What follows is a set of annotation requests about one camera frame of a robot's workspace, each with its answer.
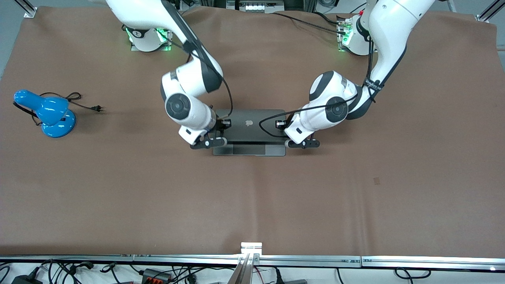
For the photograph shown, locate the aluminium profile beam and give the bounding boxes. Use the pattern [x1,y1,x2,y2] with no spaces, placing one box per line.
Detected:
[227,254,259,284]

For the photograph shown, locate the aluminium frame corner post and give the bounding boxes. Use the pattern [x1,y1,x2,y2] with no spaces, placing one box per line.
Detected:
[15,0,38,19]
[475,0,505,22]

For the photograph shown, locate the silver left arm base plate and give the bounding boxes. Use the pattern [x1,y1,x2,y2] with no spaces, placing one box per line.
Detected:
[337,16,379,53]

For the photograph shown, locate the blue desk lamp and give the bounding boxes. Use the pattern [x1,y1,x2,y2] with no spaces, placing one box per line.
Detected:
[13,90,77,138]

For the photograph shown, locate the brown table mat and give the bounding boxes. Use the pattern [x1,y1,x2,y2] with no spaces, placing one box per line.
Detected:
[0,6,505,257]

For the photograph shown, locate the thick black base cable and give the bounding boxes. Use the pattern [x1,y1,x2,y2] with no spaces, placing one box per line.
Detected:
[272,11,348,35]

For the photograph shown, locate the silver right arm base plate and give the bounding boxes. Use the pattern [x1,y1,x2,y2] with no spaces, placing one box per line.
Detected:
[131,28,174,52]

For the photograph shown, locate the shiny metal bracket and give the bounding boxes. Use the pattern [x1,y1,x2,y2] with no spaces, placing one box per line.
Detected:
[241,242,263,257]

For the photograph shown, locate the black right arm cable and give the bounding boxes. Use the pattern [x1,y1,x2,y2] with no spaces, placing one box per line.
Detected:
[170,0,234,121]

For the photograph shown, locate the dark connector block orange levers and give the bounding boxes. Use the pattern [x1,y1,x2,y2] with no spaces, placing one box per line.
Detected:
[141,268,173,283]

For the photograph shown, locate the grey device with white ports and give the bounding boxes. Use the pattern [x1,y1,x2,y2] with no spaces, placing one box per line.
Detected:
[226,0,285,13]

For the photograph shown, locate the black lamp cord with plug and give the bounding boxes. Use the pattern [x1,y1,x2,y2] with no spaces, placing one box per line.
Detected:
[39,92,105,113]

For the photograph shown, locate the black power adapter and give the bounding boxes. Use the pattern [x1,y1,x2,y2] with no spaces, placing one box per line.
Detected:
[11,273,43,284]

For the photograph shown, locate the grey laptop with black keyboard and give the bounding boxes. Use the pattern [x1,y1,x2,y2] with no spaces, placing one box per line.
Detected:
[212,109,286,157]

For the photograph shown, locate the black looped floor cable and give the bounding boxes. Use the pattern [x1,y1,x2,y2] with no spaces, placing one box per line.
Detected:
[395,267,432,281]

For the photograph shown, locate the aluminium table edge rail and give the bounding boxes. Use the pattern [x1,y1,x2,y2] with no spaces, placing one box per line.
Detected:
[0,254,135,263]
[258,255,362,268]
[361,256,505,272]
[133,254,242,265]

